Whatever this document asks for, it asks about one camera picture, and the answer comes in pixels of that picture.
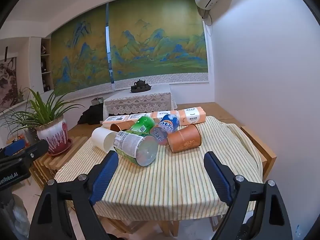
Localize ink wall scroll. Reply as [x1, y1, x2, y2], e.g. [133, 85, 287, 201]
[0, 56, 18, 108]

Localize wall shelf niche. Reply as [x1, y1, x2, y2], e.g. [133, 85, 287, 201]
[39, 37, 54, 93]

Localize white label tissue pack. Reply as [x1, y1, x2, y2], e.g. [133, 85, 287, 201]
[128, 112, 153, 121]
[102, 115, 131, 128]

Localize red pot saucer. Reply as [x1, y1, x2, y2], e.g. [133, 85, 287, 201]
[46, 138, 74, 157]

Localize white paper cup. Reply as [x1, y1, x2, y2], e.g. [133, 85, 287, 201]
[91, 127, 116, 154]

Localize small orange paper cup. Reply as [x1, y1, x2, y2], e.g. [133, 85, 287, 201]
[110, 120, 136, 133]

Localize orange and white tissue pack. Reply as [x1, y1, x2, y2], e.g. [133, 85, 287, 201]
[149, 107, 208, 127]

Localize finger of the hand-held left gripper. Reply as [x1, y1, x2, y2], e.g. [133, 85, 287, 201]
[0, 139, 49, 161]

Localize clear bottle with green label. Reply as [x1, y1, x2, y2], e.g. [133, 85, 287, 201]
[113, 130, 159, 167]

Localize blue label plastic bottle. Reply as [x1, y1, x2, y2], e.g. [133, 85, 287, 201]
[150, 114, 180, 146]

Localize green plastic bottle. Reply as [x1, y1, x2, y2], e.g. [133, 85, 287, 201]
[128, 116, 156, 137]

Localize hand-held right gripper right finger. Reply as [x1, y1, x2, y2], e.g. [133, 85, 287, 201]
[203, 151, 293, 240]

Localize clear water jug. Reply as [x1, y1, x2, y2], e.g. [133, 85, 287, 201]
[0, 192, 31, 240]

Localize wooden slatted stand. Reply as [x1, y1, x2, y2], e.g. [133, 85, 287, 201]
[29, 136, 88, 191]

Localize potted green plant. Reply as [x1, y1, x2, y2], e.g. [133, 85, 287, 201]
[0, 87, 85, 155]

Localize large orange paper cup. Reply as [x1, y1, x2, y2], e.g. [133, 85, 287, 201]
[167, 123, 202, 154]

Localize narrow landscape painting blind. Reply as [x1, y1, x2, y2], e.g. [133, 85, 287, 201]
[50, 4, 113, 97]

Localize wooden bench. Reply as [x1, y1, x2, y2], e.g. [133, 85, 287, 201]
[239, 126, 277, 182]

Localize lace covered side table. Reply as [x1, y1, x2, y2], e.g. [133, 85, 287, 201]
[103, 85, 174, 121]

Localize black bag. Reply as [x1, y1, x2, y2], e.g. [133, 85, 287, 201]
[77, 103, 104, 125]

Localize wide landscape painting blind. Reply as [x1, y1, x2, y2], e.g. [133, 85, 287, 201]
[108, 0, 209, 90]

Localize dark teapot set tray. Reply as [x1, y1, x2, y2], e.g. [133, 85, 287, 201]
[130, 79, 153, 93]

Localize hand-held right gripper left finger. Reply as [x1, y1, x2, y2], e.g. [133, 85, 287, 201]
[29, 151, 119, 240]

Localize striped yellow tablecloth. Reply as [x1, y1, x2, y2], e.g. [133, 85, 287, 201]
[54, 115, 263, 222]

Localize wooden table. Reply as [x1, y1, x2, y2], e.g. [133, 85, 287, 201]
[65, 200, 254, 238]

